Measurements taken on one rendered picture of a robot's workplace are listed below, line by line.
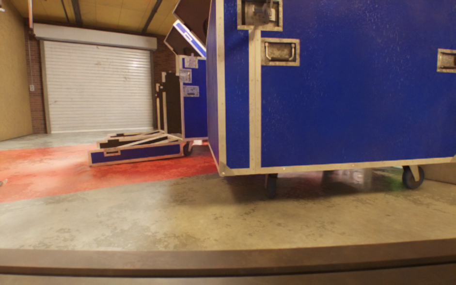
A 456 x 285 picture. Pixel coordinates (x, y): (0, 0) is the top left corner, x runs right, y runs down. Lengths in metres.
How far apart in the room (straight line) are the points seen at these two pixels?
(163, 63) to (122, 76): 1.49
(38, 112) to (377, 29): 8.04
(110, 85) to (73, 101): 1.17
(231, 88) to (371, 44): 0.61
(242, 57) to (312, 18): 0.32
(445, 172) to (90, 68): 8.02
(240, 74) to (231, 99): 0.10
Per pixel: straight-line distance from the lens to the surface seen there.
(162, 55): 8.62
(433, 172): 1.78
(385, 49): 1.18
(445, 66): 1.41
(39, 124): 8.26
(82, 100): 8.02
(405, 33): 1.27
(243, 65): 0.88
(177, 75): 3.09
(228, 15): 0.93
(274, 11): 0.99
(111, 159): 2.12
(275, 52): 0.94
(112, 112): 8.00
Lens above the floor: 0.39
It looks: 7 degrees down
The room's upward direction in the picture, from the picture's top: 1 degrees counter-clockwise
